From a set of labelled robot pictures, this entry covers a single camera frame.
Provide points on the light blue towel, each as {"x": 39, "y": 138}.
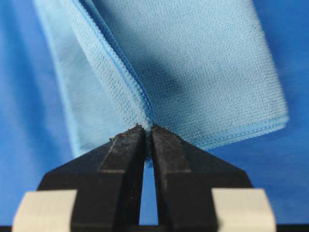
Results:
{"x": 199, "y": 68}

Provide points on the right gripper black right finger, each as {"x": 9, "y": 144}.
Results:
{"x": 199, "y": 192}

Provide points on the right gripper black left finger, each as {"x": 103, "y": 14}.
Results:
{"x": 97, "y": 192}

